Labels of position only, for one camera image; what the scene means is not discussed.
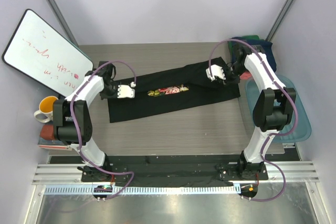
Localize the folded navy t-shirt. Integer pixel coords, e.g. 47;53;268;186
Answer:
228;39;277;72

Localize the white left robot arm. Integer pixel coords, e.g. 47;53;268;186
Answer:
52;61;134;175

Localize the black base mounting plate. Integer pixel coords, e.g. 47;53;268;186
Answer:
50;154;298;188

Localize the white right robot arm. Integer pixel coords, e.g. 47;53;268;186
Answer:
223;39;298;179

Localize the folded red t-shirt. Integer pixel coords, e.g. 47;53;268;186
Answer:
240;71;252;80

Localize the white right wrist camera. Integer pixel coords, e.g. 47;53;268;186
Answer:
205;65;226;81

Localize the white mug orange inside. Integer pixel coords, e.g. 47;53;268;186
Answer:
34;96;58;123

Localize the blue transparent plastic bin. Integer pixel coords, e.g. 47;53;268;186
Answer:
245;74;312;145

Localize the aluminium rail frame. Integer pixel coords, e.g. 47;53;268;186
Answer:
25;156;332;223

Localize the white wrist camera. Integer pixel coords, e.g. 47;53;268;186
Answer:
117;82;136;99
205;65;226;81

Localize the aluminium corner post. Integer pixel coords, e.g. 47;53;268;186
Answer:
46;0;78;47
266;0;295;41

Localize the right aluminium corner post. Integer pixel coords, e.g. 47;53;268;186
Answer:
266;0;295;41

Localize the black printed t-shirt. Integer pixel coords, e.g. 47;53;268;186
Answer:
108;61;240;123

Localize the folded green t-shirt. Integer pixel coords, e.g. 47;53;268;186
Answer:
232;35;260;40

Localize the stack of books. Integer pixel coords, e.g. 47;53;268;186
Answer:
38;137;72;151

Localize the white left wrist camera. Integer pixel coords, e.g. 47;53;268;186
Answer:
117;82;136;99

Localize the left aluminium corner post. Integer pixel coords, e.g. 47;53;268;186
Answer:
46;0;78;47

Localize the whiteboard with red writing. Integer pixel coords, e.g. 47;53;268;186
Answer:
2;9;93;97

